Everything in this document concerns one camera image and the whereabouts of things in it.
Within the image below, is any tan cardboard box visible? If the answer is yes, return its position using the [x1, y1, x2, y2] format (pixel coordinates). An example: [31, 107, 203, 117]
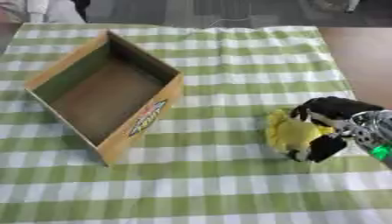
[23, 29, 186, 167]

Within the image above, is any person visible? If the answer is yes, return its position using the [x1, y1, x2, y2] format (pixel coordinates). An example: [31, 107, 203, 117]
[0, 0, 92, 25]

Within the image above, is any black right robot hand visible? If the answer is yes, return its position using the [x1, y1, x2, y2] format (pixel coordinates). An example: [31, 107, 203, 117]
[283, 96, 386, 164]

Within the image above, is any white cable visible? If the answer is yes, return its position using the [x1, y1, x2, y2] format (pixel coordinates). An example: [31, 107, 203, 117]
[205, 16, 257, 29]

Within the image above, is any yellow soft toy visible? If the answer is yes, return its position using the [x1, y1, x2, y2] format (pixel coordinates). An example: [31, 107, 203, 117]
[263, 108, 336, 155]

